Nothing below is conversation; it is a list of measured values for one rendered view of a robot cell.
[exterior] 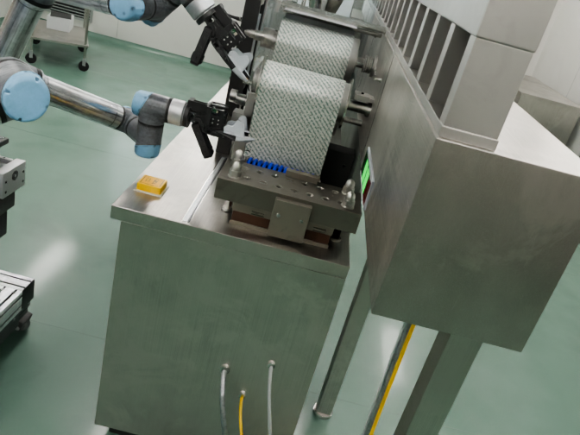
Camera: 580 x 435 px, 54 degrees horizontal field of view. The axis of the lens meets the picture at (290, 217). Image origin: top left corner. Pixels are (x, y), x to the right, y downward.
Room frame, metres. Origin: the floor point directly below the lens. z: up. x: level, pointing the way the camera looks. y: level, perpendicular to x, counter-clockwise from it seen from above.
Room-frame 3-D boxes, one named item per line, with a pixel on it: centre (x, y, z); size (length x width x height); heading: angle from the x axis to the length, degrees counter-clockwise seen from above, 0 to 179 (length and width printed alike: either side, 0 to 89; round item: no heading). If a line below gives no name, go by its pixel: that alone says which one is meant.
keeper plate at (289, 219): (1.40, 0.00, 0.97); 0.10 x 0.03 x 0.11; 91
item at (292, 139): (1.61, 0.06, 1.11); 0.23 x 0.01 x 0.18; 91
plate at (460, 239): (2.33, -0.25, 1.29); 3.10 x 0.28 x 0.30; 1
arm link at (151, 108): (1.60, 0.47, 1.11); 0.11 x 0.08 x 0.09; 91
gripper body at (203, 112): (1.61, 0.31, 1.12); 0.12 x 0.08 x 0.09; 91
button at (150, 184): (1.50, 0.41, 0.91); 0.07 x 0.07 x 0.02; 1
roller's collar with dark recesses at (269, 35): (1.92, 0.21, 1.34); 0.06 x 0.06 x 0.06; 1
